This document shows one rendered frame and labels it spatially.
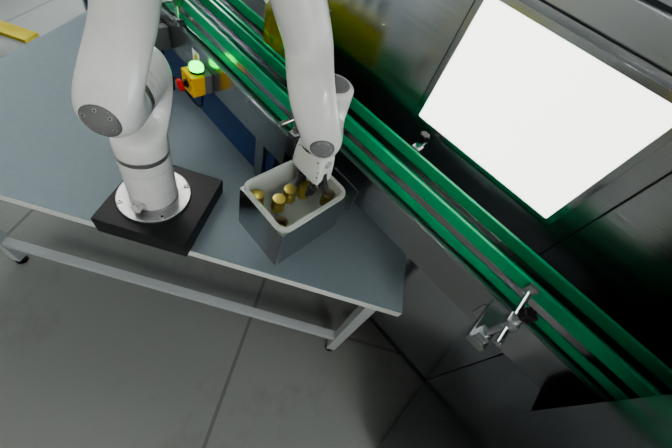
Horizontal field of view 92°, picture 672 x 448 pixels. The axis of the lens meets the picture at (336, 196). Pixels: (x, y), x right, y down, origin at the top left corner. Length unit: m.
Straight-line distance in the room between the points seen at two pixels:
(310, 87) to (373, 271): 0.67
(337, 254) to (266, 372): 0.79
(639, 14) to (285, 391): 1.62
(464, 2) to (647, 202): 0.54
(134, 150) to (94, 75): 0.20
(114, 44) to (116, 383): 1.36
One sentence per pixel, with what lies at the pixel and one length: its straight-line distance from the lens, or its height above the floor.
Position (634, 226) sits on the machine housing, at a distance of 0.90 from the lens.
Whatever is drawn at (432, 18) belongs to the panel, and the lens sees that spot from 0.87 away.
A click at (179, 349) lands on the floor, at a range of 1.71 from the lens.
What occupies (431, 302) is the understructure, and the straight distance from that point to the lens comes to 1.35.
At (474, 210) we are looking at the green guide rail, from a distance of 0.85.
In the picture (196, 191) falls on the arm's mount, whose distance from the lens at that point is 1.06.
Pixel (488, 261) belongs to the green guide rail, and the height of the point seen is 1.10.
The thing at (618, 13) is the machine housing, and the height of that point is 1.54.
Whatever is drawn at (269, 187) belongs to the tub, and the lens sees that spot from 0.89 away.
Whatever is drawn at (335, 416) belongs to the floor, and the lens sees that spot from 1.71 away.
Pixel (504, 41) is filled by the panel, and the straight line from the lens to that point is 0.81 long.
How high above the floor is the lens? 1.65
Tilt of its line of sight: 50 degrees down
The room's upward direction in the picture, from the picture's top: 23 degrees clockwise
